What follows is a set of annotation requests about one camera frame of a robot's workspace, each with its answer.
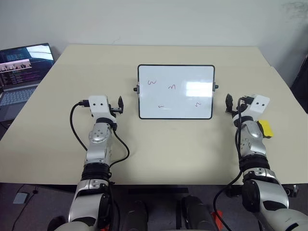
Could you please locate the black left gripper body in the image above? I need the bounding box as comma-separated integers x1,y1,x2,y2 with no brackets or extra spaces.
107,103,125,116

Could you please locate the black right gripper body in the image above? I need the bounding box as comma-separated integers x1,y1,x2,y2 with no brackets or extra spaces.
224,109,242,118

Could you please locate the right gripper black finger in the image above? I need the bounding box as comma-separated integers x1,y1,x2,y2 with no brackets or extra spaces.
225,94,234,112

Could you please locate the yellow whiteboard eraser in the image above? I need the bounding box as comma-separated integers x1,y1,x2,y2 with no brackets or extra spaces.
257,119,275,140

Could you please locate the black-framed tabletop whiteboard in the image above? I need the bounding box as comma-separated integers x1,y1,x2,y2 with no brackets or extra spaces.
133,64,219,120

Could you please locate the metal table clamp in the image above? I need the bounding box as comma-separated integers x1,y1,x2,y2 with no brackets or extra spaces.
283,184,299,198

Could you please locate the dark rounded shape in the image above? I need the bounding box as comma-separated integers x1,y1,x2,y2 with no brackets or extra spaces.
180,195,215,231
119,199,150,231

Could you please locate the open grey laptop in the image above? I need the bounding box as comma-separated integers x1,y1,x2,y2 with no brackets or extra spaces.
0,43,56,122

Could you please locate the red plastic part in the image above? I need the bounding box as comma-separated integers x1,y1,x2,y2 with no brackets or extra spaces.
210,210,223,231

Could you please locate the grey power adapter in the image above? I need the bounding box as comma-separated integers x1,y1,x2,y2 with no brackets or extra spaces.
13,192,30,205

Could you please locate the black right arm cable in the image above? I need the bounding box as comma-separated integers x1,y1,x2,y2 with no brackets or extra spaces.
213,95,255,231

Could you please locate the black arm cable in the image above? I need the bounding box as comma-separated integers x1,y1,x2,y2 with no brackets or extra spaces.
69,99,130,186
213,95,255,231

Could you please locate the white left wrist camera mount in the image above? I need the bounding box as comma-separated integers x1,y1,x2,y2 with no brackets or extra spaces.
88,95,118,125

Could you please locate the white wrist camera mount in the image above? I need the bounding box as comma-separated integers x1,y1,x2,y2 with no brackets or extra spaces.
232,94,271,123
88,95,118,125

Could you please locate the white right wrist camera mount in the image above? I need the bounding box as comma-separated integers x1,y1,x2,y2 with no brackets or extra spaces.
232,94,271,123

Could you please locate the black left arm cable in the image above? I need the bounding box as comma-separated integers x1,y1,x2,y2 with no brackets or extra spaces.
69,99,130,186

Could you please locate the black floor cable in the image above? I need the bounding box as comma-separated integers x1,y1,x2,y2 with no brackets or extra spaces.
13,184,40,231

